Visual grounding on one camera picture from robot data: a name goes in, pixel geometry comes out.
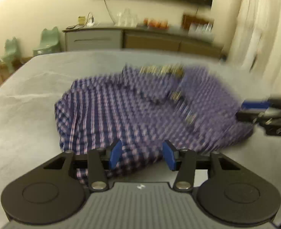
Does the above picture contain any green plastic child chair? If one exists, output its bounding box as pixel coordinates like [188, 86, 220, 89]
[0, 37, 22, 74]
[33, 26, 61, 57]

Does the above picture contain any white storage basket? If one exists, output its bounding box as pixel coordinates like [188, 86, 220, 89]
[188, 22, 214, 41]

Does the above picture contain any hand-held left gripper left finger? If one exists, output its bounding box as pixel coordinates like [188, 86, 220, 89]
[43, 140, 122, 192]

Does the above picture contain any cluster of clear drinking glasses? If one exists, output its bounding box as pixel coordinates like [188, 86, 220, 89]
[116, 8, 139, 27]

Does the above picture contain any grey television cable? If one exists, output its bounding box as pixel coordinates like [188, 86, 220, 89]
[102, 0, 115, 24]

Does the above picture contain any white power strip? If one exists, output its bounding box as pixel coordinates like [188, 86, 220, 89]
[85, 13, 96, 27]

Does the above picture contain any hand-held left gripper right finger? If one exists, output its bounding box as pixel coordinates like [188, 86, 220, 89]
[162, 140, 240, 192]

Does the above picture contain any red fruit bowl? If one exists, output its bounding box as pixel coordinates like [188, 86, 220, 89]
[144, 18, 170, 30]

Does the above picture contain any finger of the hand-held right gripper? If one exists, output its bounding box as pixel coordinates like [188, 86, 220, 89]
[241, 97, 281, 111]
[236, 110, 281, 125]

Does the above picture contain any grey television cabinet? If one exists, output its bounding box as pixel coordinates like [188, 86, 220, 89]
[62, 24, 225, 59]

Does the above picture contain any blue plaid shirt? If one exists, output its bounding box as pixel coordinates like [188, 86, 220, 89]
[54, 63, 254, 187]

